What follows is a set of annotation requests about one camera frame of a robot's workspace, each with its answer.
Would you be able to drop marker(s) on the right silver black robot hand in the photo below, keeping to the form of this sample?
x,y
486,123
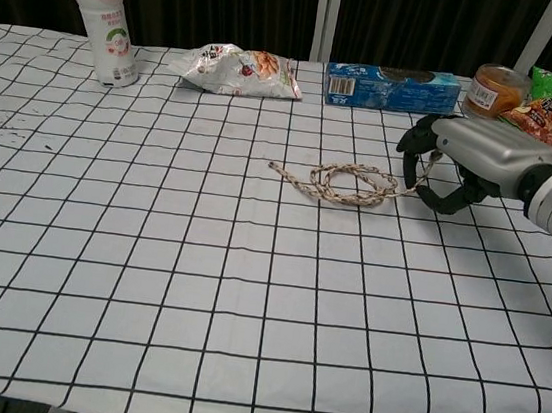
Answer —
x,y
480,143

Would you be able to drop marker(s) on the clear tub orange contents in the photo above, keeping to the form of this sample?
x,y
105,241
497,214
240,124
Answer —
x,y
491,94

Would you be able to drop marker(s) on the orange snack bag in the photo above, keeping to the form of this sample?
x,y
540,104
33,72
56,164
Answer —
x,y
543,123

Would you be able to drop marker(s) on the blue cookie box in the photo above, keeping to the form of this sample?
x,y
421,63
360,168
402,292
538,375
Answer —
x,y
396,90

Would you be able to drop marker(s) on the white snack bag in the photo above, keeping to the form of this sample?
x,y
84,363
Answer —
x,y
237,73

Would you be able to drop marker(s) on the white black grid tablecloth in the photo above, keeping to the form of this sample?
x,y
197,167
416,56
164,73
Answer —
x,y
196,282

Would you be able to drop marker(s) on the white drink bottle yellow cap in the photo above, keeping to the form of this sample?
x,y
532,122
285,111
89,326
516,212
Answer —
x,y
107,19

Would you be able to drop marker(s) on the white partition post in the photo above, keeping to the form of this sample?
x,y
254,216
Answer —
x,y
327,16
541,32

